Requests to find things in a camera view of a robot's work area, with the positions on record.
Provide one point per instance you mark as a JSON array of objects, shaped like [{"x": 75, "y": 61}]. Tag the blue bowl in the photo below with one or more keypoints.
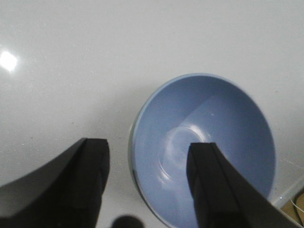
[{"x": 196, "y": 108}]

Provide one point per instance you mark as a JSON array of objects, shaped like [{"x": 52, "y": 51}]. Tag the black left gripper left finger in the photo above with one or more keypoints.
[{"x": 66, "y": 192}]

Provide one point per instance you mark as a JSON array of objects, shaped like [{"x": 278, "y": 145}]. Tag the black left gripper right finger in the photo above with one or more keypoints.
[{"x": 223, "y": 198}]

